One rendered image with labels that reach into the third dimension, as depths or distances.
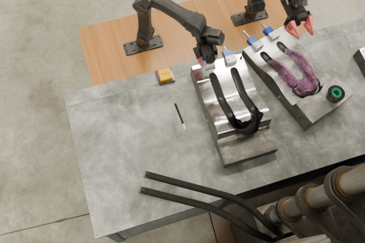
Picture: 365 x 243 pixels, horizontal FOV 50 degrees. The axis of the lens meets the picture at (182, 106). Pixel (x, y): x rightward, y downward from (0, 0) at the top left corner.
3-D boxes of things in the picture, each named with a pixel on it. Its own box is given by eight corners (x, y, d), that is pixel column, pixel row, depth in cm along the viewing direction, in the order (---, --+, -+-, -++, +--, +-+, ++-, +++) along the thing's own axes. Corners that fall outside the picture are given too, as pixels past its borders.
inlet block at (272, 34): (254, 26, 207) (257, 20, 202) (262, 21, 208) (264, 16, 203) (270, 44, 203) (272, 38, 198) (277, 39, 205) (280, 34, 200)
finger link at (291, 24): (313, 31, 160) (303, 12, 163) (297, 36, 159) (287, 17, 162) (307, 39, 166) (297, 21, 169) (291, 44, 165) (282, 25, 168)
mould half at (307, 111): (240, 55, 203) (245, 43, 193) (279, 31, 210) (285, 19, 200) (304, 130, 189) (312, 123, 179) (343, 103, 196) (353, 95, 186)
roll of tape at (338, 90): (321, 92, 185) (324, 89, 182) (334, 85, 187) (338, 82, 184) (332, 106, 183) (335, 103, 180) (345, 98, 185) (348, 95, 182)
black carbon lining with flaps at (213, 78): (206, 75, 190) (208, 66, 181) (237, 68, 193) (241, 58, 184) (231, 141, 178) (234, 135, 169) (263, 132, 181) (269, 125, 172)
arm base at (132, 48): (163, 38, 196) (159, 26, 198) (125, 48, 193) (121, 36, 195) (163, 46, 203) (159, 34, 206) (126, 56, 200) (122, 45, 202)
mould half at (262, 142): (190, 74, 198) (192, 61, 185) (238, 62, 202) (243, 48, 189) (223, 168, 180) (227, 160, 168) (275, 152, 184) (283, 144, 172)
